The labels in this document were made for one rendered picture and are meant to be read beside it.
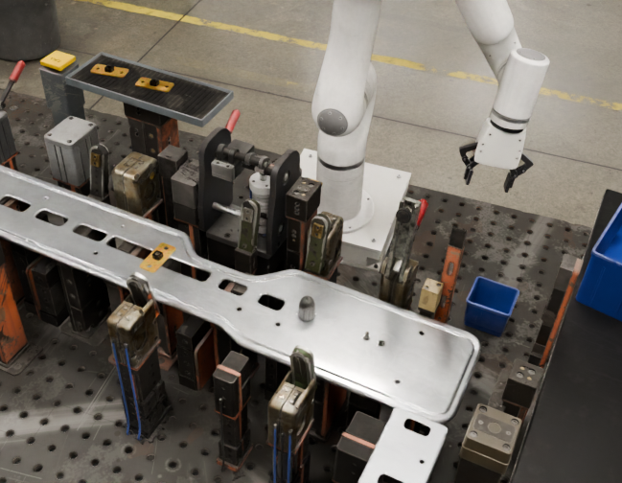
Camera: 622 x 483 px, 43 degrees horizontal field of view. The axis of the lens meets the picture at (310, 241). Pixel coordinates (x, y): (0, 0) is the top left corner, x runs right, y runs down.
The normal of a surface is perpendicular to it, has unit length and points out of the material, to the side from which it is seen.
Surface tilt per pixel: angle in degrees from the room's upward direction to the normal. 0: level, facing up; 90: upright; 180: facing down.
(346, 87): 67
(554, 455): 0
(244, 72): 0
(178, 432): 0
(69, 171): 90
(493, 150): 84
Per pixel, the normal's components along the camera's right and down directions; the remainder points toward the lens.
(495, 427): 0.04, -0.74
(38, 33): 0.70, 0.52
